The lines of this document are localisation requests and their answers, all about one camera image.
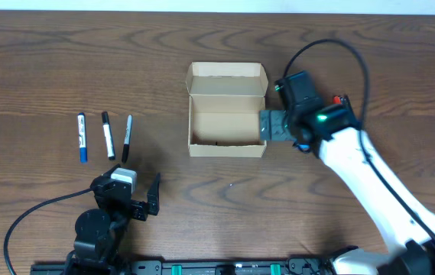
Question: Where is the thin black permanent marker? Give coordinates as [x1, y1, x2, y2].
[122, 115, 133, 163]

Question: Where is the black whiteboard marker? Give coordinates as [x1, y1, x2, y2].
[101, 112, 115, 160]

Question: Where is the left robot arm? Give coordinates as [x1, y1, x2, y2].
[63, 164, 161, 274]

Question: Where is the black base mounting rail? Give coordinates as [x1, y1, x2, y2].
[30, 257, 335, 275]

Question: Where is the open cardboard box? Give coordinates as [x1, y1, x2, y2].
[186, 62, 268, 158]

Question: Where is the blue whiteboard marker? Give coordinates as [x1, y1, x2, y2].
[77, 112, 88, 163]

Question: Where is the blue plastic rectangular block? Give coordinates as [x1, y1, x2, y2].
[296, 144, 310, 151]

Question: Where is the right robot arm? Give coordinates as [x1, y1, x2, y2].
[260, 72, 435, 274]

